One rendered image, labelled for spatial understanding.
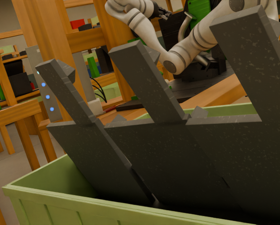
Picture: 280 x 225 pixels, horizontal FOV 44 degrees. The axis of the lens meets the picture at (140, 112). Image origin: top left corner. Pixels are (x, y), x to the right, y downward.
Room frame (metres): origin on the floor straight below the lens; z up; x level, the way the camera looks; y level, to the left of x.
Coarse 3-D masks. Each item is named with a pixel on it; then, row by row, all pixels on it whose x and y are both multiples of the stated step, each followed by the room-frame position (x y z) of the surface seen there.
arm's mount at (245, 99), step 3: (243, 96) 1.08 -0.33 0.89; (246, 96) 1.07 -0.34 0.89; (240, 99) 1.06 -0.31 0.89; (243, 99) 1.04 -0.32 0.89; (246, 99) 1.03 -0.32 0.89; (249, 99) 1.02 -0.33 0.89; (234, 102) 1.04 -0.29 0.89; (237, 102) 1.03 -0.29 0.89; (240, 102) 1.02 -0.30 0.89; (243, 102) 1.00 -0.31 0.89; (246, 102) 1.00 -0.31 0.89; (249, 102) 0.98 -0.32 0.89
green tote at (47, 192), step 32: (64, 160) 0.69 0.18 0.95; (32, 192) 0.53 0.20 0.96; (64, 192) 0.68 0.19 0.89; (96, 192) 0.73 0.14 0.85; (32, 224) 0.57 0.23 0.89; (64, 224) 0.49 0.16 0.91; (96, 224) 0.43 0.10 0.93; (128, 224) 0.38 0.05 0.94; (160, 224) 0.34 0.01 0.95; (192, 224) 0.30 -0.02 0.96; (224, 224) 0.28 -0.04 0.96
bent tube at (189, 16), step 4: (184, 12) 1.70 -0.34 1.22; (188, 12) 1.71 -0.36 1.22; (188, 16) 1.69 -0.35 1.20; (192, 16) 1.68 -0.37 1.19; (188, 20) 1.69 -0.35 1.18; (184, 24) 1.70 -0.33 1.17; (188, 24) 1.70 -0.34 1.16; (180, 28) 1.72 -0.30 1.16; (184, 28) 1.71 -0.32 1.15; (180, 32) 1.71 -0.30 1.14; (184, 32) 1.71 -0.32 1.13; (180, 36) 1.71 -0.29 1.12; (180, 40) 1.71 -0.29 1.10; (196, 56) 1.64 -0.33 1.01; (200, 56) 1.63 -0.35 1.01; (200, 60) 1.62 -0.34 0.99; (204, 60) 1.61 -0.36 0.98; (204, 64) 1.60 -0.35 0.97
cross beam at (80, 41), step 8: (152, 24) 2.08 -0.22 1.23; (80, 32) 1.68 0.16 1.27; (88, 32) 1.72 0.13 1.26; (96, 32) 1.75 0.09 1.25; (72, 40) 1.64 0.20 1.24; (80, 40) 1.67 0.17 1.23; (88, 40) 1.71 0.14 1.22; (96, 40) 1.74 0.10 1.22; (104, 40) 1.78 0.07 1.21; (72, 48) 1.63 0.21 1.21; (80, 48) 1.66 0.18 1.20; (88, 48) 1.69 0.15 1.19
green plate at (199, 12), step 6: (192, 0) 1.72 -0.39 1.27; (198, 0) 1.69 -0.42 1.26; (204, 0) 1.67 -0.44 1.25; (192, 6) 1.72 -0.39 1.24; (198, 6) 1.69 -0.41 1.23; (204, 6) 1.67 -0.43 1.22; (192, 12) 1.71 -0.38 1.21; (198, 12) 1.69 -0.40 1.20; (204, 12) 1.67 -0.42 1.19; (198, 18) 1.69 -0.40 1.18; (192, 24) 1.71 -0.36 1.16
